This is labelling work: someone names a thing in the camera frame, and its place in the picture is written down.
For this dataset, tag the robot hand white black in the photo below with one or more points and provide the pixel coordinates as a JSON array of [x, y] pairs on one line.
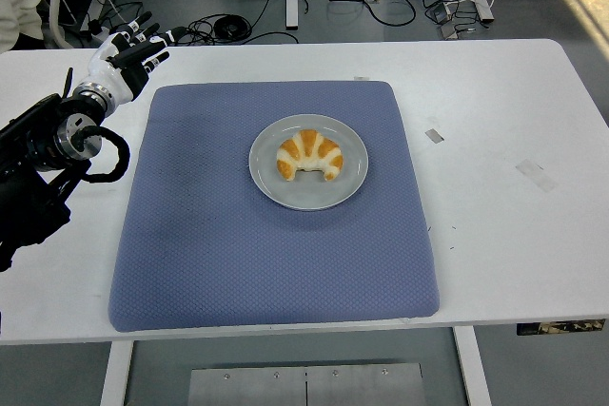
[[111, 75]]

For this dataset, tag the croissant bread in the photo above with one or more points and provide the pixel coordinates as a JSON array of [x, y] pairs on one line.
[[309, 147]]

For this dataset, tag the white power strip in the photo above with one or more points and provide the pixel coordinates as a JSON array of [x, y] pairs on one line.
[[100, 29]]

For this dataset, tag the white fabric bundle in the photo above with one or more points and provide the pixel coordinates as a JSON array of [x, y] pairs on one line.
[[16, 16]]

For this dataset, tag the blue quilted mat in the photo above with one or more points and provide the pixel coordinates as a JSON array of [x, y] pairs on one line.
[[238, 258]]

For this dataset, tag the grey round plate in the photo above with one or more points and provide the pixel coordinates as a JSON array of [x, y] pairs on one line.
[[304, 194]]

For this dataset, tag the white table leg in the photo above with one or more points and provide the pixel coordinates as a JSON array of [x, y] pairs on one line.
[[471, 368], [115, 373]]

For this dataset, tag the small grey tape piece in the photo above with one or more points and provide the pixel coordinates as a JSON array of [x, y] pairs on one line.
[[434, 136]]

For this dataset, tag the grey power adapter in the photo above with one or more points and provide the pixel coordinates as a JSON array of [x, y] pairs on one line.
[[448, 30]]

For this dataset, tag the grey metal plate with screws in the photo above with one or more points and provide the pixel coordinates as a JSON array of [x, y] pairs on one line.
[[304, 387]]

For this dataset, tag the large clear tape piece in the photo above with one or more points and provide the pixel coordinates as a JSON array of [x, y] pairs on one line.
[[535, 175]]

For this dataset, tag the dark table control box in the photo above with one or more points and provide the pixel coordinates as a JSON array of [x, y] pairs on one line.
[[559, 327]]

